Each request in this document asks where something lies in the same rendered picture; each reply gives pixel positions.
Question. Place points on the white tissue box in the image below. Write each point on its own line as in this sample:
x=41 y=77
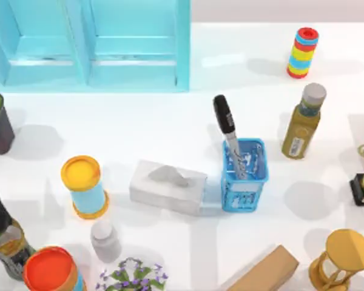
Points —
x=167 y=188

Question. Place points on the black marker pen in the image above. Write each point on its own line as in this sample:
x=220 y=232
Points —
x=226 y=121

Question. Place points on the blue pierced pen basket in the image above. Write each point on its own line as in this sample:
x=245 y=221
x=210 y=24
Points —
x=244 y=188

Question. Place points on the yellow and blue can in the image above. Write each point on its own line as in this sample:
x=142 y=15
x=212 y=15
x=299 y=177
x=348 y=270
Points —
x=85 y=188

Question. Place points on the olive green bottle grey cap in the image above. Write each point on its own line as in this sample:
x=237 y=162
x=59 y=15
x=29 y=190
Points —
x=301 y=127

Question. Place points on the small grey bottle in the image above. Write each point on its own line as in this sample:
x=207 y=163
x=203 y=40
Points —
x=105 y=242

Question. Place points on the light blue rack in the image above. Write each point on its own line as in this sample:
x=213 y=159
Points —
x=88 y=45

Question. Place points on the purple flower plant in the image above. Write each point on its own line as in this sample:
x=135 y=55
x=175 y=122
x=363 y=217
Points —
x=133 y=277

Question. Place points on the stack of coloured rings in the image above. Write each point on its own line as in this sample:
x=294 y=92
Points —
x=302 y=54

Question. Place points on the brown cardboard box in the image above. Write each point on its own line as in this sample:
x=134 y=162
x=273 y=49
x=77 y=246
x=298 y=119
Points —
x=267 y=271

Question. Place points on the orange lidded can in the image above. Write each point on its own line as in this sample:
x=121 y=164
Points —
x=51 y=269

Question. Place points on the golden hourglass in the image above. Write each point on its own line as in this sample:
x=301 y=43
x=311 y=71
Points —
x=341 y=257

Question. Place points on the dark tall bottle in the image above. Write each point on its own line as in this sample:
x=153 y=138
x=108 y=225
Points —
x=3 y=230

